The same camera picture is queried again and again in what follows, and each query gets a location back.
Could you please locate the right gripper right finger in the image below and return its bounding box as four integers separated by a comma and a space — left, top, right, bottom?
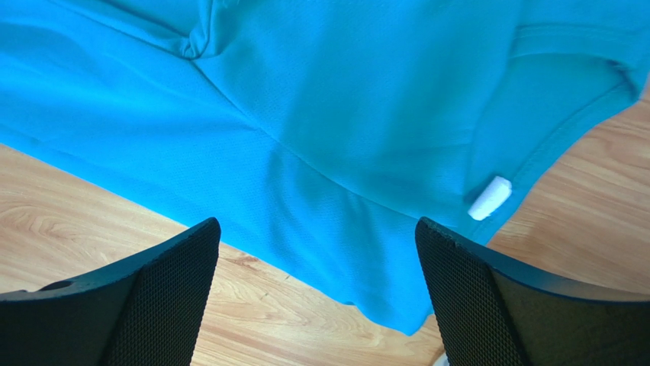
415, 217, 649, 365

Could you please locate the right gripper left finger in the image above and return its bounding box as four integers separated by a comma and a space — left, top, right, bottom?
1, 218, 221, 365

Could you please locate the teal blue t-shirt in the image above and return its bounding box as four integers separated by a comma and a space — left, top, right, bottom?
1, 1, 649, 335

